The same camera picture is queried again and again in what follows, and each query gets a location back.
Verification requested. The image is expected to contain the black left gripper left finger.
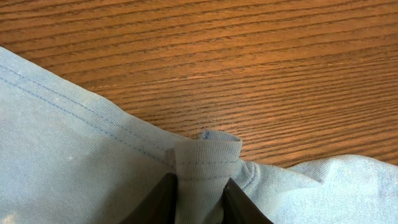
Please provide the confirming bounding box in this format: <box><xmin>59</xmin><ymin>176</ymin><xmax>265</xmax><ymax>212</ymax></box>
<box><xmin>120</xmin><ymin>173</ymin><xmax>178</xmax><ymax>224</ymax></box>

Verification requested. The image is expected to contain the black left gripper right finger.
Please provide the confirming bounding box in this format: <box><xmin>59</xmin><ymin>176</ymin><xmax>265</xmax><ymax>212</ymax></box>
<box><xmin>222</xmin><ymin>178</ymin><xmax>273</xmax><ymax>224</ymax></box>

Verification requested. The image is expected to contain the light blue t-shirt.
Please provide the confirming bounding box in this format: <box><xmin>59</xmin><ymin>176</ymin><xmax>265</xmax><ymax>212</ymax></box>
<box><xmin>1</xmin><ymin>49</ymin><xmax>397</xmax><ymax>223</ymax></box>

